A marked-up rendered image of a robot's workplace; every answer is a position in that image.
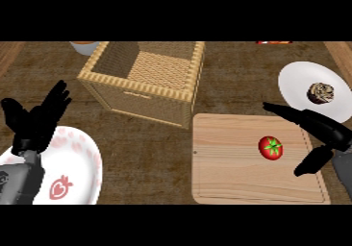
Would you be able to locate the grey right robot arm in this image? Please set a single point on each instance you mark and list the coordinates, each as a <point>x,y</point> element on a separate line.
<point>346,171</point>

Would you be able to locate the chocolate cupcake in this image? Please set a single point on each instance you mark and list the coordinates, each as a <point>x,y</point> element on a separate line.
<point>321,93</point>

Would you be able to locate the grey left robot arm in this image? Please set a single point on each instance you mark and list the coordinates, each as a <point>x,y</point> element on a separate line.
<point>15,177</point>

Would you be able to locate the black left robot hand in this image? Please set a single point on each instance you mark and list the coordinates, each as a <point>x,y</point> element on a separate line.
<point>37,123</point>

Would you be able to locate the white plate with strawberry print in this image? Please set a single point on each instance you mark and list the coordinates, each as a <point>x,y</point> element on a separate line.
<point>72,169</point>

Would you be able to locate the tan wicker basket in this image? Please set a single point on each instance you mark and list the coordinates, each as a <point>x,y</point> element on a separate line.
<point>145,81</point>

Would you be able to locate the red tomato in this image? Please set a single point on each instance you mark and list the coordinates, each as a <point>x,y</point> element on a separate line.
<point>271,148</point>

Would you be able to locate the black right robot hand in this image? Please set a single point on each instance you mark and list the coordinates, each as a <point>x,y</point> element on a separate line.
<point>321,126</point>

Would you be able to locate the plain white plate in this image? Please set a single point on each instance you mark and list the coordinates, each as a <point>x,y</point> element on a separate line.
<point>306,83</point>

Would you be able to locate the pale wooden cutting board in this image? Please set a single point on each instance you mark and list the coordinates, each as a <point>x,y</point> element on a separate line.
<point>250,160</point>

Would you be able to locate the grey cup with orange top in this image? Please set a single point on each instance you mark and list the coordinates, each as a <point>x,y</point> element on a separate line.
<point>84,47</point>

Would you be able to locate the red and black object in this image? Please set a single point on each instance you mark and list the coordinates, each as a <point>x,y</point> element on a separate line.
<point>274,42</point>

